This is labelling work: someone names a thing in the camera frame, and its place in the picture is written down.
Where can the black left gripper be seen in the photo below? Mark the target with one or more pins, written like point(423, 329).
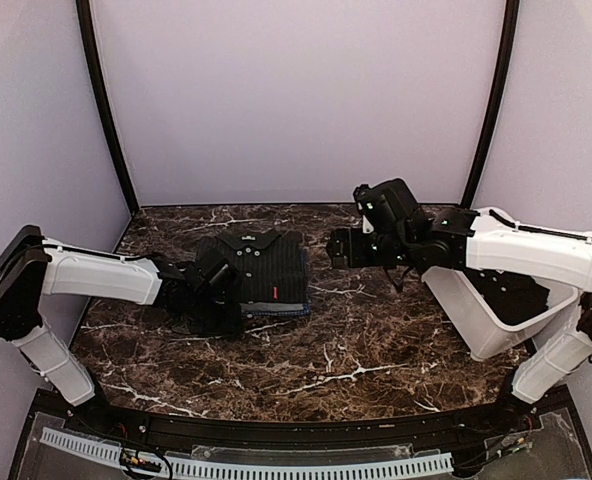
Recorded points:
point(231, 326)

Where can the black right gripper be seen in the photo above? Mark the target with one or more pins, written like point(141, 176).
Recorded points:
point(356, 255)

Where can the black pinstriped long sleeve shirt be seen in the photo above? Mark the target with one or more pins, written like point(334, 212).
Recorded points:
point(242, 248)

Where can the grey button shirt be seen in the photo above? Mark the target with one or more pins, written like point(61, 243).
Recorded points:
point(274, 307)

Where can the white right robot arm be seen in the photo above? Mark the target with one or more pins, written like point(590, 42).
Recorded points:
point(457, 240)

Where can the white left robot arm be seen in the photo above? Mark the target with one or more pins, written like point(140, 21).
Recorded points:
point(33, 266)

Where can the white plastic bin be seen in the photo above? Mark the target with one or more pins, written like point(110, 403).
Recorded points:
point(481, 329)

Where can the black shirt in bin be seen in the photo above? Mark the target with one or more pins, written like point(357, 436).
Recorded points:
point(513, 298)

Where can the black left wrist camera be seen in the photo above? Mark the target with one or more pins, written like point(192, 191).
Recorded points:
point(218, 277)

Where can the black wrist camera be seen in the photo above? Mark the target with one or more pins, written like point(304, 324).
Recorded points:
point(384, 205)
point(218, 277)

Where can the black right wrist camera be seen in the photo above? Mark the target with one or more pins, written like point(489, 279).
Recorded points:
point(384, 205)

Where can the black front rail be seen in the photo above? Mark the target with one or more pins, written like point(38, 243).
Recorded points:
point(460, 429)

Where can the left black frame post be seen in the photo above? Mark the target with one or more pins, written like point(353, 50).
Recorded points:
point(104, 110)

